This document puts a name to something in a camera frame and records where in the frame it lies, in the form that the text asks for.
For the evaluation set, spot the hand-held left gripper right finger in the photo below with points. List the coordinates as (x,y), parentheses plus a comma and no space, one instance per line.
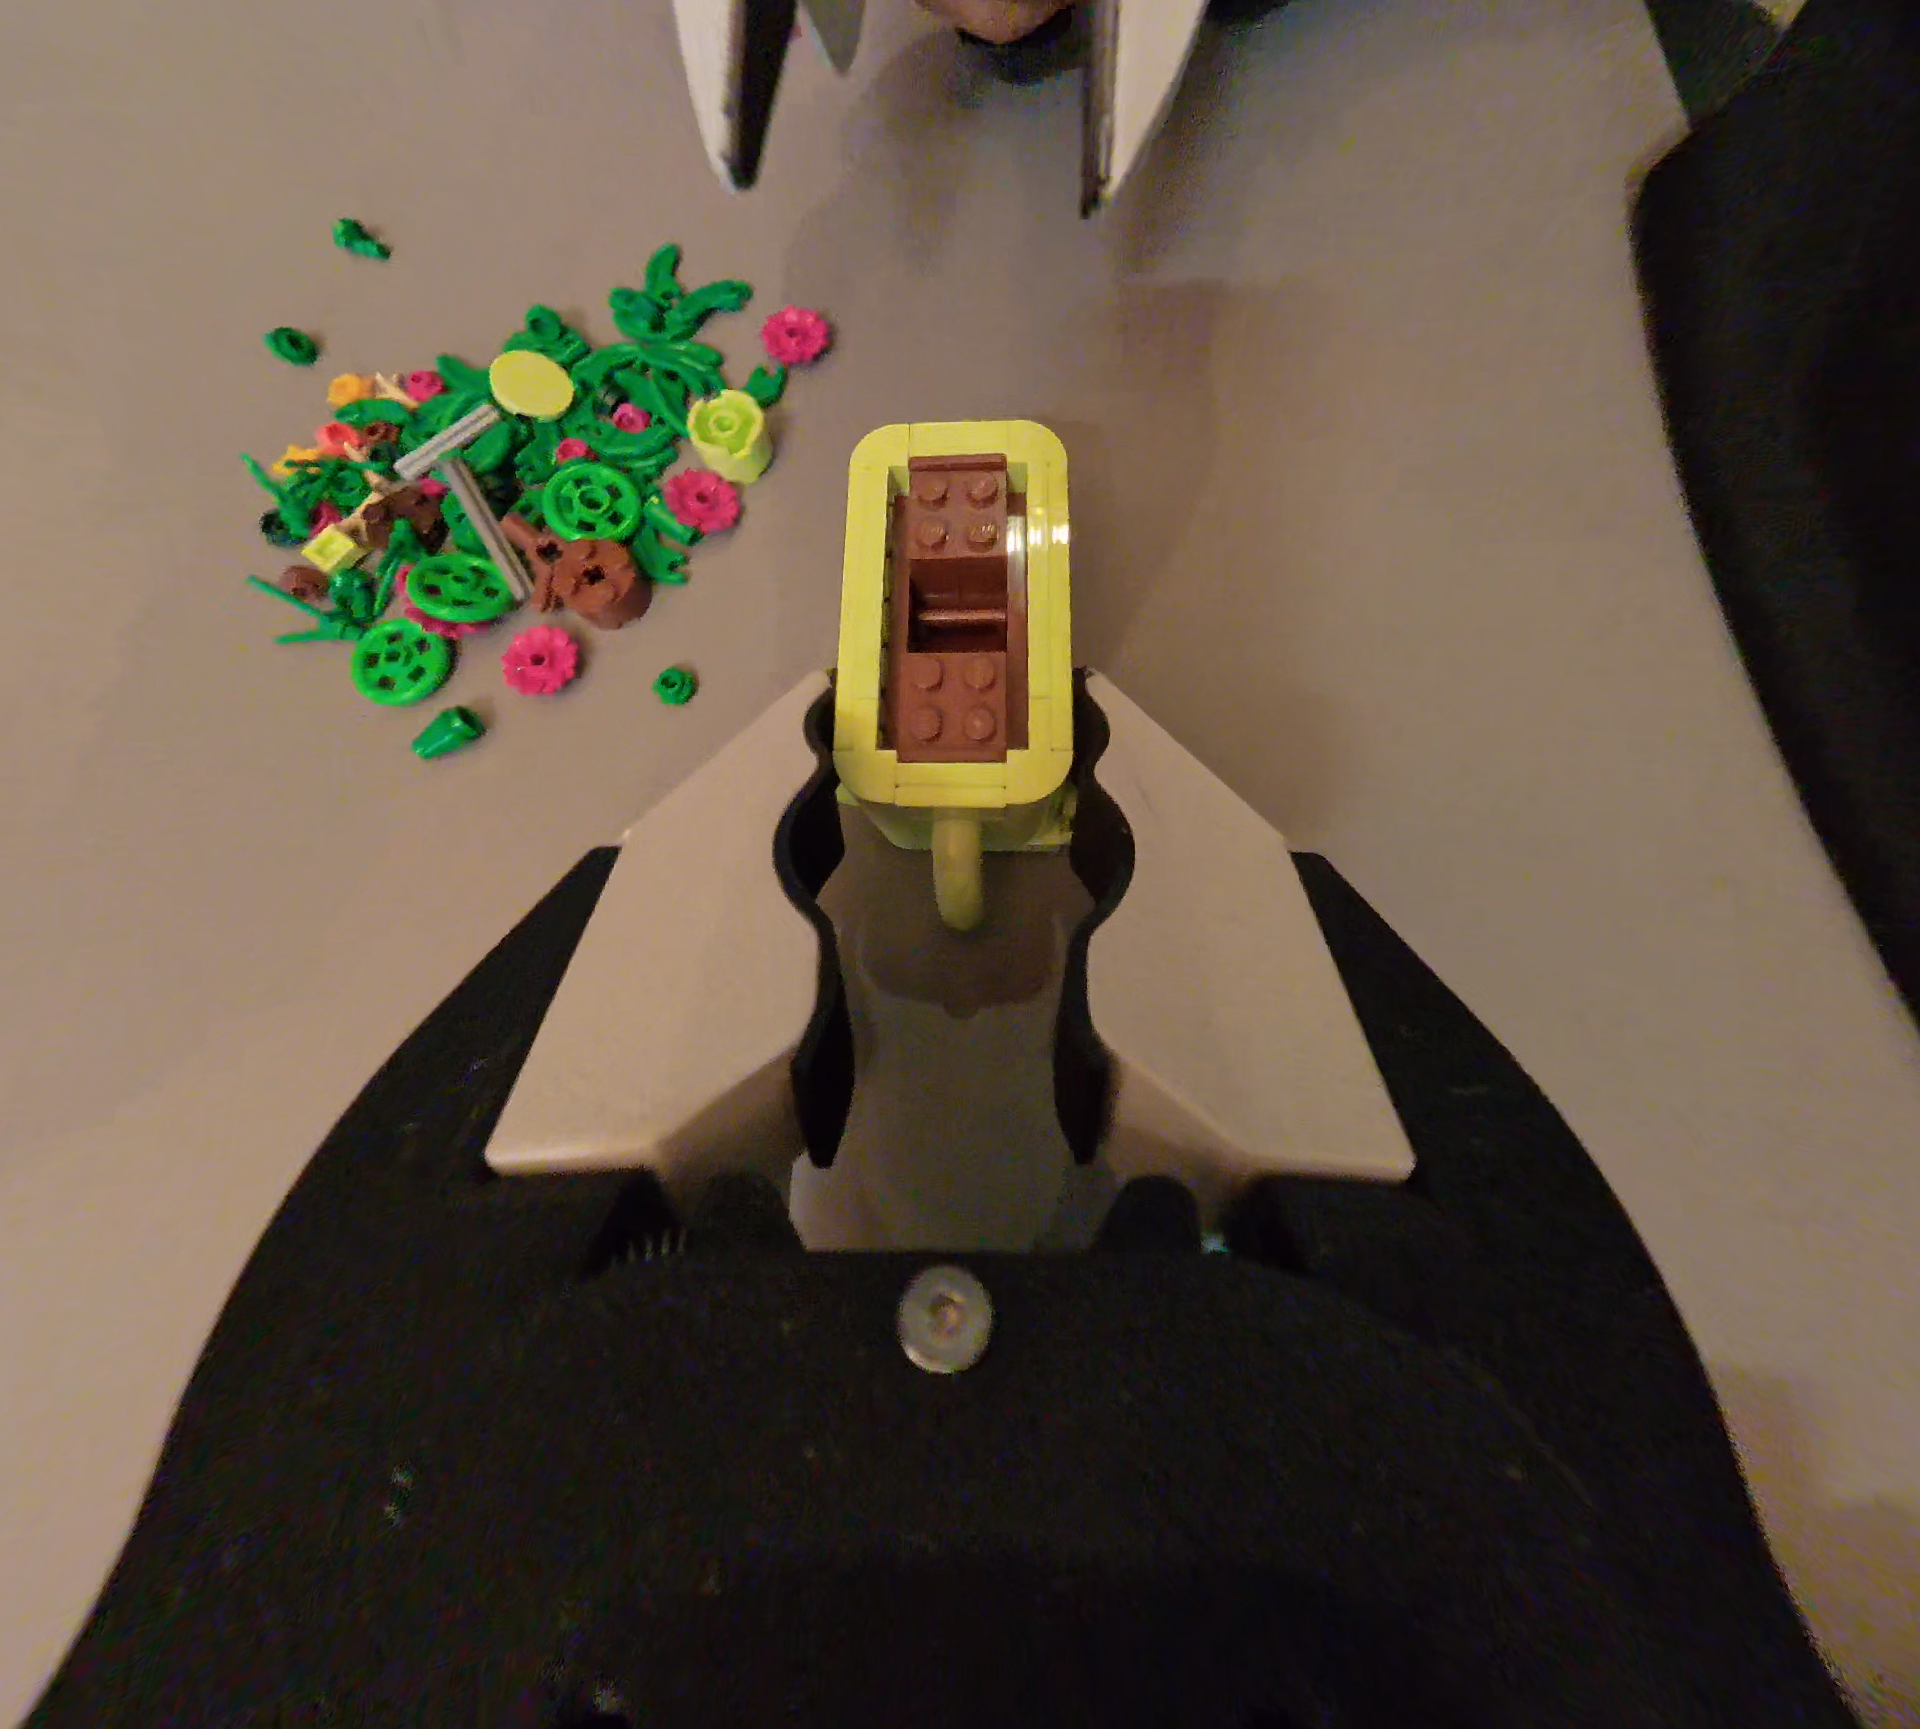
(1244,1009)

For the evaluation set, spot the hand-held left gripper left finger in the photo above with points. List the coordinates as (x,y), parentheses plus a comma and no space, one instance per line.
(675,994)

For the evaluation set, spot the pile of small toy pieces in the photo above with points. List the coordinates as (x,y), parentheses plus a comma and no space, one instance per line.
(510,484)

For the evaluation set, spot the lime toy brick pot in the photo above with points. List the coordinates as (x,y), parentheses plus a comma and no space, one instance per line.
(960,605)

